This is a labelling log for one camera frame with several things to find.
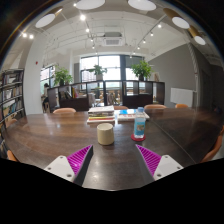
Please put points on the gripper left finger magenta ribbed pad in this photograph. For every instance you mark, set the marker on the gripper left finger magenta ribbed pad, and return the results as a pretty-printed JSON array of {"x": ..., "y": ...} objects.
[{"x": 73, "y": 167}]

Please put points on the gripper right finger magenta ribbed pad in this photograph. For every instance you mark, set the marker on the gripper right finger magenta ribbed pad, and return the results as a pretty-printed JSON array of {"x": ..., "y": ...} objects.
[{"x": 153, "y": 166}]

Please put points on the clear plastic water bottle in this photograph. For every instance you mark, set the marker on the clear plastic water bottle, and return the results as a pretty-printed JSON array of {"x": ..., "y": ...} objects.
[{"x": 139, "y": 123}]

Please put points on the red round coaster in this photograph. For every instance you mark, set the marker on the red round coaster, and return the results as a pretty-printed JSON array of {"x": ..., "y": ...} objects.
[{"x": 137, "y": 139}]

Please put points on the cream ceramic cup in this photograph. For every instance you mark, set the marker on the cream ceramic cup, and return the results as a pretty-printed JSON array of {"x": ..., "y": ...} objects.
[{"x": 105, "y": 133}]

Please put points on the stack of books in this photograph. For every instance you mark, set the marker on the stack of books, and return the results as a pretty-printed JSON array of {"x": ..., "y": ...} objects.
[{"x": 101, "y": 114}]

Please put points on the orange chair back left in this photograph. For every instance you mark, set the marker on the orange chair back left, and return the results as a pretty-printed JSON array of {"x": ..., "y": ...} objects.
[{"x": 64, "y": 110}]

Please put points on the orange chair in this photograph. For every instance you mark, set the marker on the orange chair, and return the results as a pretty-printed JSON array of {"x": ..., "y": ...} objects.
[
  {"x": 210, "y": 155},
  {"x": 64, "y": 110},
  {"x": 11, "y": 156},
  {"x": 181, "y": 106},
  {"x": 120, "y": 108},
  {"x": 154, "y": 106},
  {"x": 11, "y": 122}
]

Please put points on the flat book with blue cover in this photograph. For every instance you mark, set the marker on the flat book with blue cover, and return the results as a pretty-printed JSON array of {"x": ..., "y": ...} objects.
[{"x": 127, "y": 115}]

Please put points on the orange chair right side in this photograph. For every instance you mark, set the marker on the orange chair right side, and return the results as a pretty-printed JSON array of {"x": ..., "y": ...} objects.
[{"x": 210, "y": 155}]

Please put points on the orange chair back right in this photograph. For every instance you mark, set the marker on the orange chair back right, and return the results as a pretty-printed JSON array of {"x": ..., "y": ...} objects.
[{"x": 154, "y": 106}]

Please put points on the orange chair far right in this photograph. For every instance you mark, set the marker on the orange chair far right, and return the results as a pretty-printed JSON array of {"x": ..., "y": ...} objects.
[{"x": 181, "y": 106}]

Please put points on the orange chair near left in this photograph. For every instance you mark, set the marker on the orange chair near left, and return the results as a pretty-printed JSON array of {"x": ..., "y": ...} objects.
[{"x": 11, "y": 156}]

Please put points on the orange chair back centre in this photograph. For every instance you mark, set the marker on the orange chair back centre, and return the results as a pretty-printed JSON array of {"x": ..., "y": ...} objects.
[{"x": 120, "y": 108}]

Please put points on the low dark shelf divider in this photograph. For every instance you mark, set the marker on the low dark shelf divider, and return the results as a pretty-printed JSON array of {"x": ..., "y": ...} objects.
[{"x": 129, "y": 93}]

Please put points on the seated person in background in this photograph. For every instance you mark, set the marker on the seated person in background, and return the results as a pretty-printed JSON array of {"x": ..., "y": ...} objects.
[{"x": 45, "y": 96}]

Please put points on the orange chair left side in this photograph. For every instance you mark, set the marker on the orange chair left side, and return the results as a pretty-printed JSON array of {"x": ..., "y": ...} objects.
[{"x": 11, "y": 122}]

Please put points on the left potted green plant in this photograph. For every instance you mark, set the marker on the left potted green plant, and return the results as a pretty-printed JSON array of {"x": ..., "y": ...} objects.
[{"x": 62, "y": 76}]

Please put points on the potted green plant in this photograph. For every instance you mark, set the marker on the potted green plant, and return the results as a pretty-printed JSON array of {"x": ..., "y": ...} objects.
[
  {"x": 62, "y": 76},
  {"x": 142, "y": 70},
  {"x": 98, "y": 71}
]

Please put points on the right potted green plant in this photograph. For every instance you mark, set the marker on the right potted green plant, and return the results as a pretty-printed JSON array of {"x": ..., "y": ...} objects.
[{"x": 142, "y": 70}]

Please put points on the middle potted green plant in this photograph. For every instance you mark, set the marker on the middle potted green plant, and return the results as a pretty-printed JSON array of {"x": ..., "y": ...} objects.
[{"x": 98, "y": 71}]

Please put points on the tall bookshelf with books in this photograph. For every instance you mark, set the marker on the tall bookshelf with books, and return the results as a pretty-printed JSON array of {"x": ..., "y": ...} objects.
[{"x": 11, "y": 101}]

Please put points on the ceiling air conditioner unit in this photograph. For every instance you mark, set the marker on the ceiling air conditioner unit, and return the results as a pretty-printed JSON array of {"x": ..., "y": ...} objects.
[{"x": 112, "y": 39}]

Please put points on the white wall radiator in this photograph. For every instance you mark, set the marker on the white wall radiator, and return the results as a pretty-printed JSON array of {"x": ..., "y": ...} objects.
[{"x": 181, "y": 96}]

